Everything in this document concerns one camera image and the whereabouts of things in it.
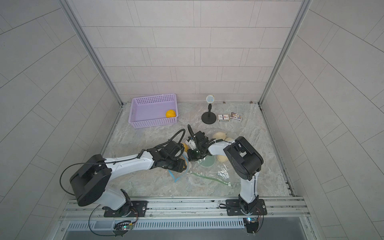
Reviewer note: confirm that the blue zip-top bag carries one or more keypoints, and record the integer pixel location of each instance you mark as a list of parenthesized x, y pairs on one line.
[(176, 177)]

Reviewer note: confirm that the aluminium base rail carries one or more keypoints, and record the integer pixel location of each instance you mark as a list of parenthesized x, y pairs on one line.
[(183, 214)]

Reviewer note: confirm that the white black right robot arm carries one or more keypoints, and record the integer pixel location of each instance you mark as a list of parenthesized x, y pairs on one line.
[(244, 159)]

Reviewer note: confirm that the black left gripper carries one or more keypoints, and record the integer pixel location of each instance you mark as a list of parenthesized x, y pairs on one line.
[(180, 167)]

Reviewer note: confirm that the black microphone stand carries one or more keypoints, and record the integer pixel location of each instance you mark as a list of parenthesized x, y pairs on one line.
[(209, 117)]

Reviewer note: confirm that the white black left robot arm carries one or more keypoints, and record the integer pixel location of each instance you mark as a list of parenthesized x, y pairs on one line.
[(90, 181)]

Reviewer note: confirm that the purple plastic basket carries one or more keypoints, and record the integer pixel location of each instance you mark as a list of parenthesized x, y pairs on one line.
[(150, 111)]

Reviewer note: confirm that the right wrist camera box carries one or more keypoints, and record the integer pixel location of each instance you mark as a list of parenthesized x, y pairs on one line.
[(190, 142)]

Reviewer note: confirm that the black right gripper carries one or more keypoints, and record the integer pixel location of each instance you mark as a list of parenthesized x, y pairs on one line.
[(192, 157)]

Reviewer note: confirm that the green zip-top bag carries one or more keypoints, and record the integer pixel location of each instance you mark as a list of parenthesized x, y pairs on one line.
[(212, 169)]

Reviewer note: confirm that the yellow pear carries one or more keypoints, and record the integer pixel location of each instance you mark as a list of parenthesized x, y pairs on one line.
[(186, 147), (171, 114)]

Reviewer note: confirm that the white gold card box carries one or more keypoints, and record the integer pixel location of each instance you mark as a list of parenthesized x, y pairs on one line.
[(223, 117)]

